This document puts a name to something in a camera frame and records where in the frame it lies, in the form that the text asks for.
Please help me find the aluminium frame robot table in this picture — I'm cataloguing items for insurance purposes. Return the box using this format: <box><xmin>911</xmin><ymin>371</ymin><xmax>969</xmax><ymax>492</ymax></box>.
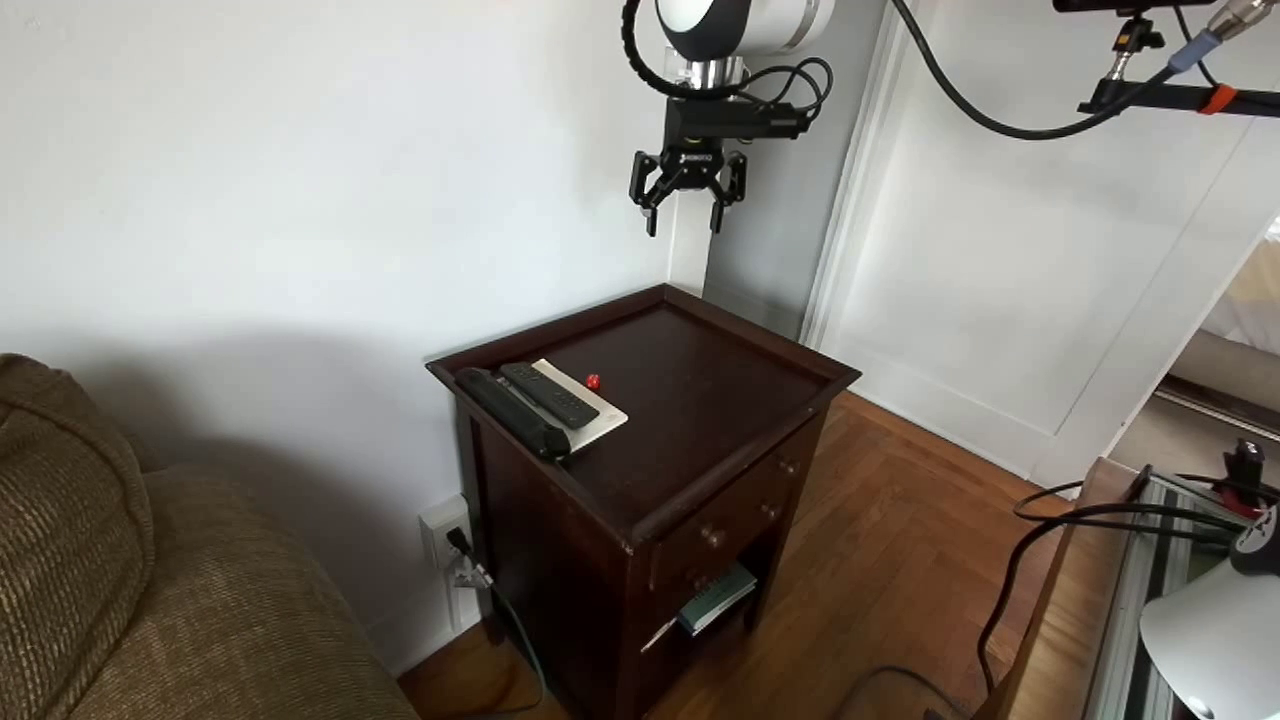
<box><xmin>992</xmin><ymin>457</ymin><xmax>1280</xmax><ymax>720</ymax></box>

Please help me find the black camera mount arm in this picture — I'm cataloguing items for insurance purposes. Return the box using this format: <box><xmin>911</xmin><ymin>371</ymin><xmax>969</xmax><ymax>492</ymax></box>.
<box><xmin>1077</xmin><ymin>14</ymin><xmax>1280</xmax><ymax>122</ymax></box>

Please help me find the white power adapter plug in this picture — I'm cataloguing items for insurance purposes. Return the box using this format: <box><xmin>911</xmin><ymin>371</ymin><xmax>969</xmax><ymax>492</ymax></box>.
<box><xmin>446</xmin><ymin>555</ymin><xmax>498</xmax><ymax>595</ymax></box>

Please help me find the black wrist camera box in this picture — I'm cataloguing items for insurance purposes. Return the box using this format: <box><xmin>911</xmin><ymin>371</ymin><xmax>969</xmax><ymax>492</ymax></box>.
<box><xmin>658</xmin><ymin>94</ymin><xmax>815</xmax><ymax>149</ymax></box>

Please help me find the black floor cable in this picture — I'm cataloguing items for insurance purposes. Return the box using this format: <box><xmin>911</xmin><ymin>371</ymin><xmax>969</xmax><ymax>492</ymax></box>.
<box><xmin>973</xmin><ymin>463</ymin><xmax>1270</xmax><ymax>720</ymax></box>

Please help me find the white wall outlet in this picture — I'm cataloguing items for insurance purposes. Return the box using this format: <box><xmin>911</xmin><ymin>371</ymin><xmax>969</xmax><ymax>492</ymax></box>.
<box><xmin>416</xmin><ymin>492</ymin><xmax>496</xmax><ymax>633</ymax></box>

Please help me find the white flat pad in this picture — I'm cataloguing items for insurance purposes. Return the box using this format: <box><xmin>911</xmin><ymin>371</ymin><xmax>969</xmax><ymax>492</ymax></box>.
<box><xmin>527</xmin><ymin>351</ymin><xmax>633</xmax><ymax>457</ymax></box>

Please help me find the dark wood nightstand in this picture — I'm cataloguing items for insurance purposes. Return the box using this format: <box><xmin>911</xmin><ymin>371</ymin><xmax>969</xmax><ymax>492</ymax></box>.
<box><xmin>425</xmin><ymin>282</ymin><xmax>863</xmax><ymax>720</ymax></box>

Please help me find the short black remote control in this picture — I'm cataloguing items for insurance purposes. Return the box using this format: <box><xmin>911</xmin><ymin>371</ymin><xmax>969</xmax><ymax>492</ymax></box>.
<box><xmin>496</xmin><ymin>361</ymin><xmax>600</xmax><ymax>434</ymax></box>

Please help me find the black clamp with red ring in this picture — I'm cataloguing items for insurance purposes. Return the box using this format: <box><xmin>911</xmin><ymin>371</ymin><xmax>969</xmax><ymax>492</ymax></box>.
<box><xmin>1214</xmin><ymin>438</ymin><xmax>1270</xmax><ymax>522</ymax></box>

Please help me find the teal book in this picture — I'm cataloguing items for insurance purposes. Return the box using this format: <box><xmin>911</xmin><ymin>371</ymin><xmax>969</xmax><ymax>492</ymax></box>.
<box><xmin>673</xmin><ymin>562</ymin><xmax>758</xmax><ymax>639</ymax></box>

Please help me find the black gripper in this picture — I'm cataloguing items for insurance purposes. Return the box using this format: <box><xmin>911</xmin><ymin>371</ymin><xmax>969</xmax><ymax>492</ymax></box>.
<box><xmin>628</xmin><ymin>132</ymin><xmax>753</xmax><ymax>241</ymax></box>

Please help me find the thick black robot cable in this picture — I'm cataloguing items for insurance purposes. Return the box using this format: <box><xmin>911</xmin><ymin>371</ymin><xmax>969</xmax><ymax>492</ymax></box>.
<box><xmin>887</xmin><ymin>0</ymin><xmax>1277</xmax><ymax>145</ymax></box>

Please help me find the long black remote control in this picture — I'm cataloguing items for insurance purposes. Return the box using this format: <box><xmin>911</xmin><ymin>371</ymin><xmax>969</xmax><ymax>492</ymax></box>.
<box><xmin>453</xmin><ymin>363</ymin><xmax>574</xmax><ymax>470</ymax></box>

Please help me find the black stereo camera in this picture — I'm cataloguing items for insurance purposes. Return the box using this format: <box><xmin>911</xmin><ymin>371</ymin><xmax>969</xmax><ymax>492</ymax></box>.
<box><xmin>1049</xmin><ymin>0</ymin><xmax>1221</xmax><ymax>15</ymax></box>

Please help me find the olive brown fabric couch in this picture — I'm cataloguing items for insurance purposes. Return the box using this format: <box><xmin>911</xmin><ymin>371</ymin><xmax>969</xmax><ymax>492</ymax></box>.
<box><xmin>0</xmin><ymin>349</ymin><xmax>425</xmax><ymax>720</ymax></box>

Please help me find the white panelled door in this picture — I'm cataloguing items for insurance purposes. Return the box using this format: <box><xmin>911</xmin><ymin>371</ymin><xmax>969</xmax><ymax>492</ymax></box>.
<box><xmin>797</xmin><ymin>0</ymin><xmax>1280</xmax><ymax>492</ymax></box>

